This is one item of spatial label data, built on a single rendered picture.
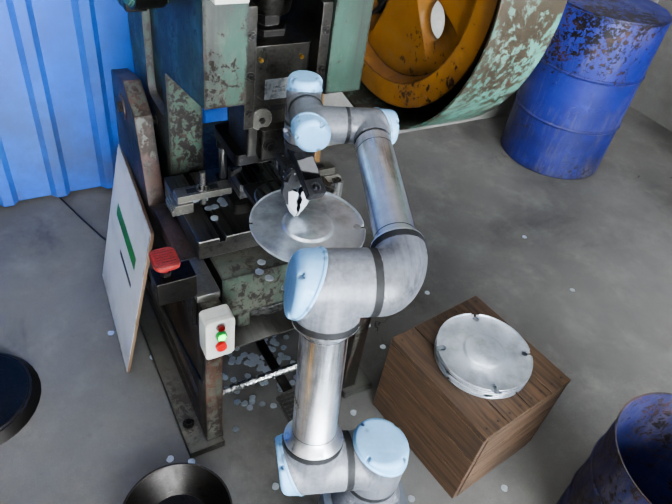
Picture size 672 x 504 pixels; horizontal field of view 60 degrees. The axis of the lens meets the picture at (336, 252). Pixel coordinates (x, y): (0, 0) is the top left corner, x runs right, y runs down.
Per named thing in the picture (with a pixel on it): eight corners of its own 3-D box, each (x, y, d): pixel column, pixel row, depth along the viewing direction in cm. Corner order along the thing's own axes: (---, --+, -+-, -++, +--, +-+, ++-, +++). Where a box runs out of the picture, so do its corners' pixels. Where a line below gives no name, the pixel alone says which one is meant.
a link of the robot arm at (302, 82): (289, 84, 119) (285, 66, 125) (285, 132, 126) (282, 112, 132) (327, 86, 120) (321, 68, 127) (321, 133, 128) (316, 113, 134)
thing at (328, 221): (250, 266, 132) (250, 263, 132) (247, 186, 153) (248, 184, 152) (374, 268, 138) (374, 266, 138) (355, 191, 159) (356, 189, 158)
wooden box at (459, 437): (531, 440, 199) (571, 379, 176) (452, 499, 179) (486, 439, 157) (449, 358, 221) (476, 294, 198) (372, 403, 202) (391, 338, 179)
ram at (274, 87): (308, 156, 149) (321, 42, 130) (253, 166, 143) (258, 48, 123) (279, 122, 160) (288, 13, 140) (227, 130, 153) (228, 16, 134)
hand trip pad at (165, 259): (183, 286, 138) (182, 263, 133) (157, 293, 135) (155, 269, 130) (174, 267, 142) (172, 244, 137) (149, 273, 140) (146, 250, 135)
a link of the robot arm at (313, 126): (351, 122, 114) (342, 95, 122) (294, 120, 112) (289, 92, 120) (345, 156, 120) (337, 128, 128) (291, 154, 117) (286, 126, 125)
